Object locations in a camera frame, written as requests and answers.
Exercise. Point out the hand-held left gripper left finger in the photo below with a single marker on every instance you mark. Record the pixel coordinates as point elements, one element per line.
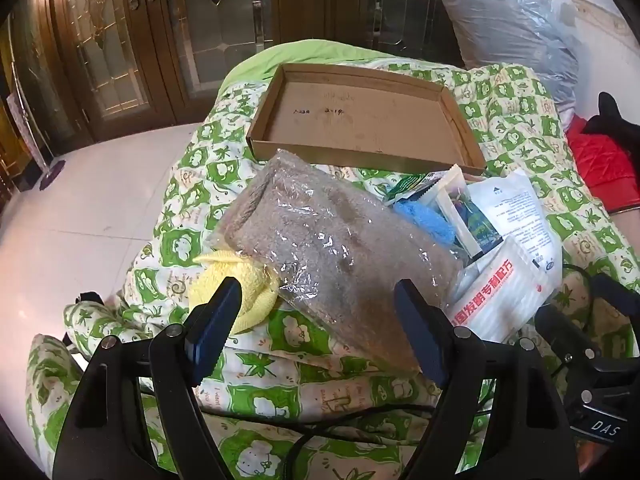
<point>216,332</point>

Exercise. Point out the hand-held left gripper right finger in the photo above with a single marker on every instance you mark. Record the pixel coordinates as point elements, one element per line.
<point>425,342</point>

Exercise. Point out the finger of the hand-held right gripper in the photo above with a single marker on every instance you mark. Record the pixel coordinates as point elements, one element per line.
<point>617,292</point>
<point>565,331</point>

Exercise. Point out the yellow cloth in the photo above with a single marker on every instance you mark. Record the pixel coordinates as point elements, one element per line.
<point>255,295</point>

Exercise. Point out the white ribbed packet red print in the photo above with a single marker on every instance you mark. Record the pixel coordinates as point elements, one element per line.
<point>500,295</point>

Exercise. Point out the blue fluffy cloth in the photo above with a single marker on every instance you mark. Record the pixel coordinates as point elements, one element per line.
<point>425,220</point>

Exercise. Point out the white packet with printed text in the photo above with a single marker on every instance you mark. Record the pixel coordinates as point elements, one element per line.
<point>520,210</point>

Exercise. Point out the shallow cardboard box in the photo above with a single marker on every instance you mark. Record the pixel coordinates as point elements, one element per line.
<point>350,120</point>

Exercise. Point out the cartoon print clear pouch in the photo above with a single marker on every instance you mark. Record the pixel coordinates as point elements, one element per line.
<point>470,220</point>

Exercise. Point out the red quilted garment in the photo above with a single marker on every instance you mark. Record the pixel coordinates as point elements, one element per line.
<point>600,160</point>

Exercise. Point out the green sachet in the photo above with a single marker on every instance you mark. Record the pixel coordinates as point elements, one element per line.
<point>410,187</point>

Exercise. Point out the black garment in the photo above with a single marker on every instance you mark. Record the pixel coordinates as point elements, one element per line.
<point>615,120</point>

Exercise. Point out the green white printed blanket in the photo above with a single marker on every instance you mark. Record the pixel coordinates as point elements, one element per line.
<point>525,125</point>

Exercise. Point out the plain green bedsheet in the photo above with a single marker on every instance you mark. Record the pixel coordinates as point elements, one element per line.
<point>280,55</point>

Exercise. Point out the pillow in plastic bag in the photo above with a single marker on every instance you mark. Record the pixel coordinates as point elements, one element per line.
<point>510,20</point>

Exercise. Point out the wooden glass door cabinet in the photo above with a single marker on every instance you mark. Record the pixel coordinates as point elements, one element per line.
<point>150,35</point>

